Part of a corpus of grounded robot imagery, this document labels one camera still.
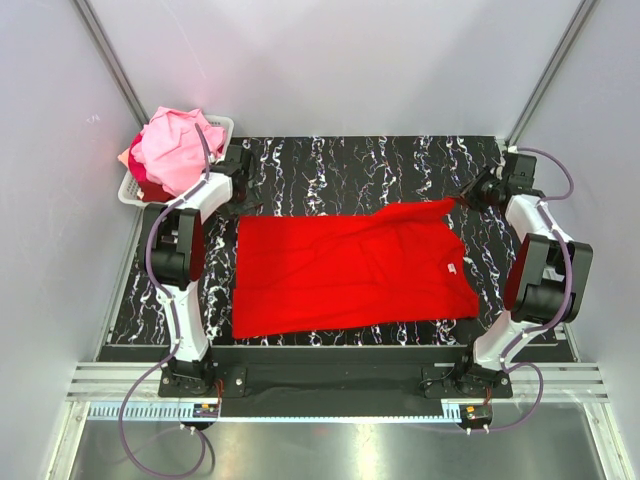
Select aluminium frame rail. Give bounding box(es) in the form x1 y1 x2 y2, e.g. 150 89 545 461
66 362 608 403

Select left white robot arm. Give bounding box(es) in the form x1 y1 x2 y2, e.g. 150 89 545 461
139 145 260 398

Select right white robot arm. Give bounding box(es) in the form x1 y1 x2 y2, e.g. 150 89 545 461
447 147 593 397

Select pink t-shirt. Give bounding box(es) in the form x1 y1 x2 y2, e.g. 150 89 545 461
129 107 228 196

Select peach garment in basket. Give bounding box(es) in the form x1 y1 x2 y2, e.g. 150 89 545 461
117 149 130 167

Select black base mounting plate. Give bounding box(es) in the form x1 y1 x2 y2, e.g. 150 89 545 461
149 344 516 419

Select red t-shirt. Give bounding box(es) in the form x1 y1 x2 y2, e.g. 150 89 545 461
232 198 479 340

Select white plastic laundry basket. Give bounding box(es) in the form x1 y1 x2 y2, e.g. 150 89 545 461
117 114 234 209

